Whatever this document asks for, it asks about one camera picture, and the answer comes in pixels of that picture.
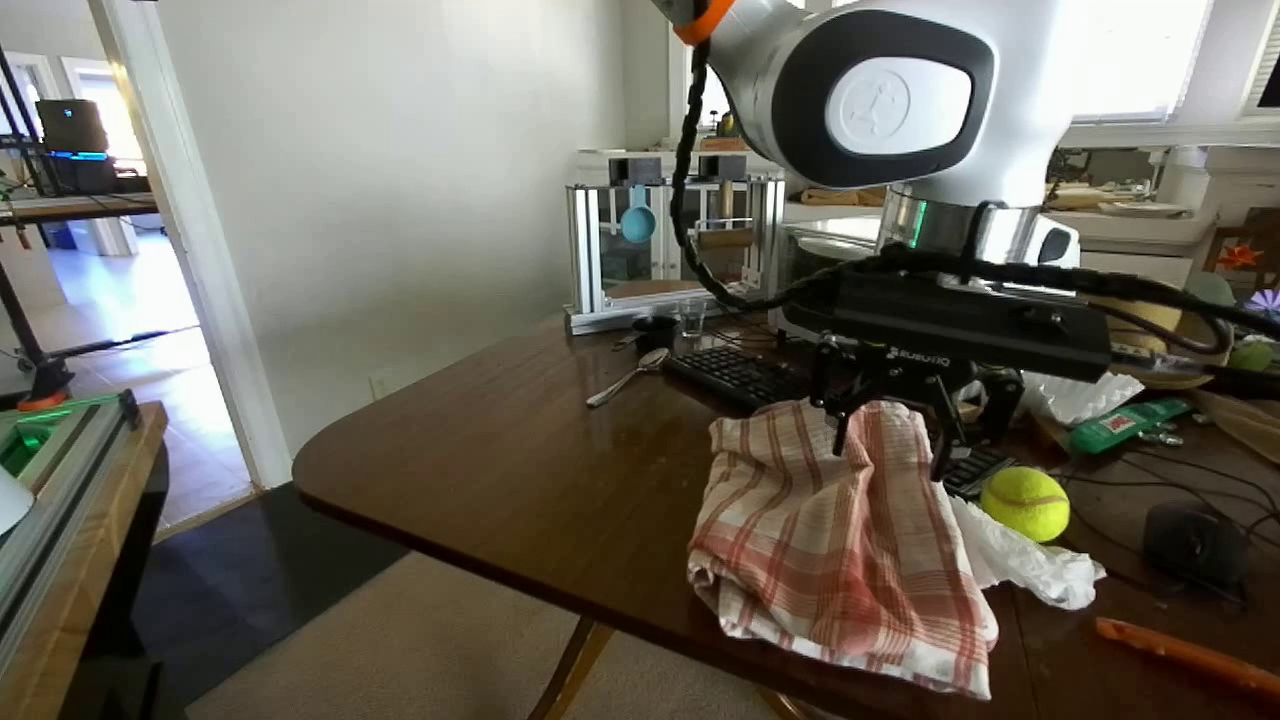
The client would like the white crumpled cloth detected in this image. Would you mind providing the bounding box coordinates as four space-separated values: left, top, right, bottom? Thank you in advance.
954 492 1114 616

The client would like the small clear glass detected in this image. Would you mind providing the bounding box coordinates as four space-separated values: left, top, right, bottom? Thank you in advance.
667 300 712 356

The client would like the red striped white towel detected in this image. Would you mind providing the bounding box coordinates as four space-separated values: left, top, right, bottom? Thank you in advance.
684 397 1004 703

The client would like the wooden desk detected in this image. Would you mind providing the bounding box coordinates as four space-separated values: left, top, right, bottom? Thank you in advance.
0 188 169 227

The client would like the dark computer monitor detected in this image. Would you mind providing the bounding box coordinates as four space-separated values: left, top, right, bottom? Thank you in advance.
32 94 116 161

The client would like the yellow-green tennis ball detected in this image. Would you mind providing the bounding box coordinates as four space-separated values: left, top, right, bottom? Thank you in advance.
976 462 1075 549

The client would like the small black cup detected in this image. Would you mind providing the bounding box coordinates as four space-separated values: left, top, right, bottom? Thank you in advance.
629 311 681 358

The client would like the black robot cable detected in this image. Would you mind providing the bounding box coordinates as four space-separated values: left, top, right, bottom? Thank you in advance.
664 36 1280 403

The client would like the blue plastic scoop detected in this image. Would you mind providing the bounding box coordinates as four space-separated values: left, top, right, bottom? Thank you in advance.
618 180 659 253

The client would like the metal spoon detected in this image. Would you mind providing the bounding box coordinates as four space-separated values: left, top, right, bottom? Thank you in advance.
581 343 674 412

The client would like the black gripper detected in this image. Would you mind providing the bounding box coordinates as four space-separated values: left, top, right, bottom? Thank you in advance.
798 331 1034 478

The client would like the wooden cart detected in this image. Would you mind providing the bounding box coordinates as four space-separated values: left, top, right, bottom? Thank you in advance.
0 397 174 720

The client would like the green-lit device box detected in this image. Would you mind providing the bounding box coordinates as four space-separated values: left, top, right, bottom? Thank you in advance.
0 393 145 632

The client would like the orange handled tool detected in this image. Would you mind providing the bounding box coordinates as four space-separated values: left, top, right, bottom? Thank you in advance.
1092 611 1280 706

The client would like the aluminium extrusion stand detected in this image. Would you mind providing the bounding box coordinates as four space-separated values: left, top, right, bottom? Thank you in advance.
559 140 791 339

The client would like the white crumpled paper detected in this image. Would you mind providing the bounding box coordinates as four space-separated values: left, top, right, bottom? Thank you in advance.
1015 369 1149 428

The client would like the black stand leg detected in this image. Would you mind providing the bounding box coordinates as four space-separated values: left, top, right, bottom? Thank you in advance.
0 254 78 412

